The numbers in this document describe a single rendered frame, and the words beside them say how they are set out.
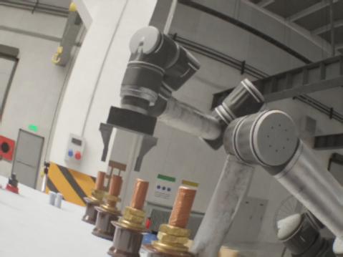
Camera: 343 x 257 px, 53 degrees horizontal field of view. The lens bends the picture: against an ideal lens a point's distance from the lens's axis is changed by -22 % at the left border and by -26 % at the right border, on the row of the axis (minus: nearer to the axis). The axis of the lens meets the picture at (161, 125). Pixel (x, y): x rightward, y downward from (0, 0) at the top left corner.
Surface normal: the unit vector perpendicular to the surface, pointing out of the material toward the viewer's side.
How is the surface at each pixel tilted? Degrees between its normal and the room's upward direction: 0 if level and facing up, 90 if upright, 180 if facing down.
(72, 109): 90
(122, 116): 90
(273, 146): 95
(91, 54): 90
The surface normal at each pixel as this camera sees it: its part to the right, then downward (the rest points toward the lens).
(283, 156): 0.13, 0.08
